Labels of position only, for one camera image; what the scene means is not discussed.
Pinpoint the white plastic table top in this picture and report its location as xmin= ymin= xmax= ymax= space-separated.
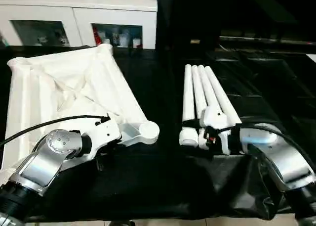
xmin=0 ymin=43 xmax=160 ymax=187

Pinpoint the black plastic mat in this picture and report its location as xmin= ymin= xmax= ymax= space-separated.
xmin=0 ymin=44 xmax=316 ymax=223

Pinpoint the white sideboard cabinet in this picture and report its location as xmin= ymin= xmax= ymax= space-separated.
xmin=0 ymin=0 xmax=158 ymax=50

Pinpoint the dark metal rail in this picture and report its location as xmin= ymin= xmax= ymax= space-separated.
xmin=219 ymin=36 xmax=316 ymax=45

